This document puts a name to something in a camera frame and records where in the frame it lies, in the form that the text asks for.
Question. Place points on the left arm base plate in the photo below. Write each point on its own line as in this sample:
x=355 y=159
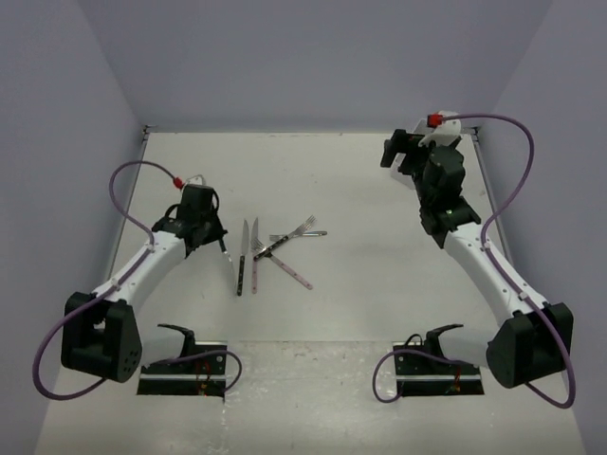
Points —
x=202 y=377

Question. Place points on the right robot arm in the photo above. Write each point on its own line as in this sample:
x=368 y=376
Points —
x=533 y=336

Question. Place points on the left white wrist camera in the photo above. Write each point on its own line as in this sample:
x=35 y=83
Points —
x=197 y=179

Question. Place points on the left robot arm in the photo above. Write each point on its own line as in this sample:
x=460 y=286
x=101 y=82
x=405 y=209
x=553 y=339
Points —
x=101 y=336

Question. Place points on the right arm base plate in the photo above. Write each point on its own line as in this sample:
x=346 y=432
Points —
x=418 y=376

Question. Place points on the black handled knife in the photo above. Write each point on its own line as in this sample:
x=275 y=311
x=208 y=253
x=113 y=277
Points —
x=242 y=258

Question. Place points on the pink handled fork upper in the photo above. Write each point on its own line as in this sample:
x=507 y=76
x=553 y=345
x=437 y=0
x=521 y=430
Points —
x=317 y=233

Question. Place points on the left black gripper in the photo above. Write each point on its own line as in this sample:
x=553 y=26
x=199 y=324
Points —
x=218 y=230

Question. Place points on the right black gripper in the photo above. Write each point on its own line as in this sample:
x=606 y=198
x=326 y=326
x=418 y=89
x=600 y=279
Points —
x=399 y=143

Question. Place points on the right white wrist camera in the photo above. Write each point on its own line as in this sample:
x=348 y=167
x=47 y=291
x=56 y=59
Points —
x=446 y=128

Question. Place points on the green handled knife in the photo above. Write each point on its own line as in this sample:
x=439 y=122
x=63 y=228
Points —
x=229 y=265

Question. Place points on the black handled fork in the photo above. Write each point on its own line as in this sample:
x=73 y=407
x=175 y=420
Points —
x=304 y=227

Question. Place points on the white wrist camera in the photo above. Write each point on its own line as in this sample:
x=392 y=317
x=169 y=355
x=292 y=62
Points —
x=446 y=128
x=197 y=179

